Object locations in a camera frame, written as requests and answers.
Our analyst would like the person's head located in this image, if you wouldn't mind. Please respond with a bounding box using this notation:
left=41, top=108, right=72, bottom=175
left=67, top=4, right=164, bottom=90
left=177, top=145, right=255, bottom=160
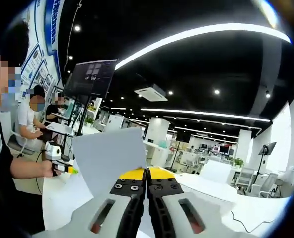
left=0, top=21, right=30, bottom=67

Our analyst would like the black printer power cable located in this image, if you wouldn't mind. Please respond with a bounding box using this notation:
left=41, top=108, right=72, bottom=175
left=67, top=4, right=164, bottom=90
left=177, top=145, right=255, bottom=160
left=230, top=210, right=275, bottom=234

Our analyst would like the curved ceiling light strip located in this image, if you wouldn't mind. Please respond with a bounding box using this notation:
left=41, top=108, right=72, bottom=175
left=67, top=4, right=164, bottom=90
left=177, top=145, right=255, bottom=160
left=114, top=23, right=292, bottom=70
left=141, top=107, right=272, bottom=122

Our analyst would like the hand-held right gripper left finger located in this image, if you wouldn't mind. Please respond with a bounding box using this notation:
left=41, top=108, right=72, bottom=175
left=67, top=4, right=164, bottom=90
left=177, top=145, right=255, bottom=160
left=34, top=167, right=147, bottom=238

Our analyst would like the blue white wall display board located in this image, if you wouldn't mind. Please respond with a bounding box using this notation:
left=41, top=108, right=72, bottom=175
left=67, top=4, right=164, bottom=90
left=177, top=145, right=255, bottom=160
left=20, top=0, right=63, bottom=100

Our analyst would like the person's left hand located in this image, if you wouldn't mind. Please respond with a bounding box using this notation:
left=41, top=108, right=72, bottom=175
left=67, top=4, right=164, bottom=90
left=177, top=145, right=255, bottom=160
left=41, top=160, right=61, bottom=178

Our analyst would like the operator in black shirt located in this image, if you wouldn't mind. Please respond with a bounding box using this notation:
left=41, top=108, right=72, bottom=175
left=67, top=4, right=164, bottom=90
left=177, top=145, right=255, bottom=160
left=0, top=106, right=47, bottom=238

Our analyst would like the potted green plant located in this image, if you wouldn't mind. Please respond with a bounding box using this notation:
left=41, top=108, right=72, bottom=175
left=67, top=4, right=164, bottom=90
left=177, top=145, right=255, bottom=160
left=230, top=158, right=244, bottom=169

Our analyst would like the ceiling air conditioner unit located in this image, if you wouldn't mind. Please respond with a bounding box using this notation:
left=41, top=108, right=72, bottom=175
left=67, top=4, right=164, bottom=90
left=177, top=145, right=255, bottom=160
left=134, top=83, right=169, bottom=103

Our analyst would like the single white printing paper sheet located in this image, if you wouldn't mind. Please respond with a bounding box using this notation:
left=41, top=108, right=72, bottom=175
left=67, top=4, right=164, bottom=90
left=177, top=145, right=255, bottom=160
left=72, top=127, right=147, bottom=199

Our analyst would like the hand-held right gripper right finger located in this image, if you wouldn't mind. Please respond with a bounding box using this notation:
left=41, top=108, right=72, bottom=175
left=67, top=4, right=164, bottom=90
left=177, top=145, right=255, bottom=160
left=147, top=166, right=237, bottom=238

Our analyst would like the white table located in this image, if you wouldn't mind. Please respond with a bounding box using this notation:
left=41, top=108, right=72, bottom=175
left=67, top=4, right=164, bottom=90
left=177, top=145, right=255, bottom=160
left=42, top=173, right=287, bottom=238

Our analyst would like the large black monitor on stand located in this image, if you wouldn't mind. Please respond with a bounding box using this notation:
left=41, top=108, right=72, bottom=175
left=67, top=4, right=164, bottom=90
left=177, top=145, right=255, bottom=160
left=62, top=59, right=118, bottom=139

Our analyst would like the white inkjet printer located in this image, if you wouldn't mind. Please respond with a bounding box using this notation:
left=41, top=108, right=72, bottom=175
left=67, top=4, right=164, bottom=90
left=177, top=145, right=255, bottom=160
left=179, top=160, right=238, bottom=199

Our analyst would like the black tablet on tripod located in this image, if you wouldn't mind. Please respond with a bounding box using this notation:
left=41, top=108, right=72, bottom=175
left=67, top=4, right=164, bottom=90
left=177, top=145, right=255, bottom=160
left=258, top=141, right=277, bottom=174

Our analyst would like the white office chair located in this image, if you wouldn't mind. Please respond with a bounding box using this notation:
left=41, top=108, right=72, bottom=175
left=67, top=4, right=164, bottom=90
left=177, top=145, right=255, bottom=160
left=7, top=128, right=36, bottom=158
left=257, top=172, right=279, bottom=199

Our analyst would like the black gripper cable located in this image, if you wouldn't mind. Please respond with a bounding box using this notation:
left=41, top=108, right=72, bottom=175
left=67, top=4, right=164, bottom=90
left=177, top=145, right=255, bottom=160
left=35, top=150, right=48, bottom=196

